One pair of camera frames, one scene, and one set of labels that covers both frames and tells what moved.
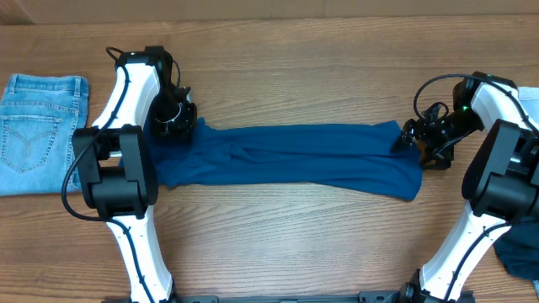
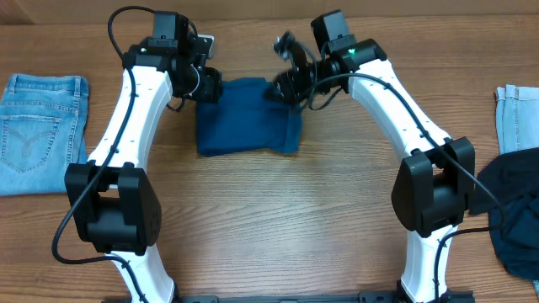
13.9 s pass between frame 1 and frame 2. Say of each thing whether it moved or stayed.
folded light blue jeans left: stayed
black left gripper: moved
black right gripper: moved
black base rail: stayed
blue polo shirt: moved
